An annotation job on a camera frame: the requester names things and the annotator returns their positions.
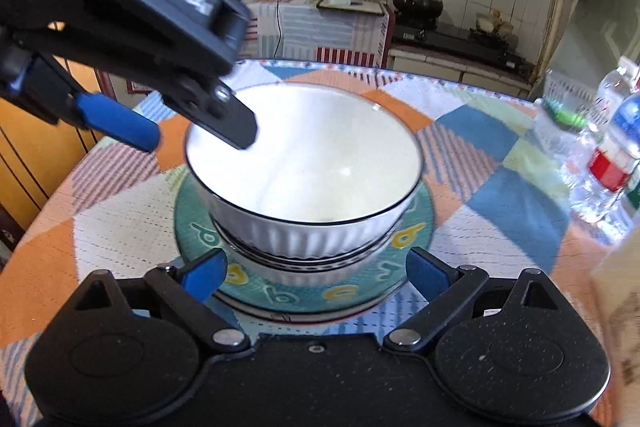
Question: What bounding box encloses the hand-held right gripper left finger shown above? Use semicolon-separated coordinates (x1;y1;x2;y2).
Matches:
75;249;251;355

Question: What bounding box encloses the orange wooden cabinet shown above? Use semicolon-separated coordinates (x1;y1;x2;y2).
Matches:
0;57;117;260

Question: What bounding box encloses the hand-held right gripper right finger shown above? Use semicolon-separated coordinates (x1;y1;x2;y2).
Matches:
382;247;561;353

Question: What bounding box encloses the grey leaning panel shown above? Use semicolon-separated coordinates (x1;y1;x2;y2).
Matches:
541;0;640;100

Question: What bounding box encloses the green item in basket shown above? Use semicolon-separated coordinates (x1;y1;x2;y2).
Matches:
542;96;589;131

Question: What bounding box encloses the black gas stove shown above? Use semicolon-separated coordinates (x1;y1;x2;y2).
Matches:
389;23;537;78

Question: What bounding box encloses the small white ribbed bowl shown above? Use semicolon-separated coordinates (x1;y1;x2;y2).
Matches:
227;247;403;291

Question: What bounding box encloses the white sun print plate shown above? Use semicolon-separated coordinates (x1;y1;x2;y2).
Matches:
215;297;383;324

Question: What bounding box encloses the white cap water bottle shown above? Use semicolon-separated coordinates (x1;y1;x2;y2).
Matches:
591;62;638;132

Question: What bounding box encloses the red cap water bottle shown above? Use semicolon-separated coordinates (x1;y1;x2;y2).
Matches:
570;92;640;228

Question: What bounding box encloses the small pot on stove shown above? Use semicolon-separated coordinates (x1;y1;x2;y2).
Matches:
474;8;517;40

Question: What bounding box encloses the clear plastic rice bag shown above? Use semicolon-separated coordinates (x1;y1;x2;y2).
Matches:
589;214;640;427

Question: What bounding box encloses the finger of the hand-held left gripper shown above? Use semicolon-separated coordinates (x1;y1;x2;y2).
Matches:
0;32;161;152
165;74;259;151

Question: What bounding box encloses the striped counter cloth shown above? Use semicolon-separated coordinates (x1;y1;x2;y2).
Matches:
239;0;392;68

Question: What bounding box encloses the large white ribbed bowl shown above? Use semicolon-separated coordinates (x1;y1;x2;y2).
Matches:
184;83;425;258

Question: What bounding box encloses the black wok with lid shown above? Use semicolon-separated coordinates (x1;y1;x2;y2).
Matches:
391;0;445;31

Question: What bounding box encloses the clear plastic basket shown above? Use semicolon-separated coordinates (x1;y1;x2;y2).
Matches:
531;68;617;160

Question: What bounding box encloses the teal fried egg plate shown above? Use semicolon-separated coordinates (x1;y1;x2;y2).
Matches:
174;167;436;321

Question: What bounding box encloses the medium white ribbed bowl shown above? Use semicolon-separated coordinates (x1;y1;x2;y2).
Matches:
215;219;401;266

